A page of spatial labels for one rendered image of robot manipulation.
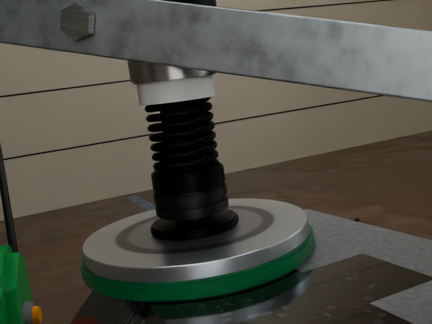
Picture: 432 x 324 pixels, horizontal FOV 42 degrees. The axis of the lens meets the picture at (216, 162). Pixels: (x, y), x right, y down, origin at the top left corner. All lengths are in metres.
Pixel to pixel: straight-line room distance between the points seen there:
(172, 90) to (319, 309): 0.22
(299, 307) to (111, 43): 0.25
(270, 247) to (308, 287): 0.04
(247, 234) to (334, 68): 0.16
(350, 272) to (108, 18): 0.28
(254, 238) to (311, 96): 5.35
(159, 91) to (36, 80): 4.37
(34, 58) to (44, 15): 4.36
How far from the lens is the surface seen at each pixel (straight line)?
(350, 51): 0.43
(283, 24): 0.44
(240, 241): 0.47
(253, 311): 0.41
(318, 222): 0.60
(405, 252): 0.50
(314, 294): 0.43
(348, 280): 0.45
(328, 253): 0.51
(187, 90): 0.48
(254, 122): 5.47
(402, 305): 0.41
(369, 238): 0.54
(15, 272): 1.57
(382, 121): 6.38
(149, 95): 0.49
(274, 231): 0.49
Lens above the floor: 0.97
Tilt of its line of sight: 9 degrees down
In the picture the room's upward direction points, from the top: 7 degrees counter-clockwise
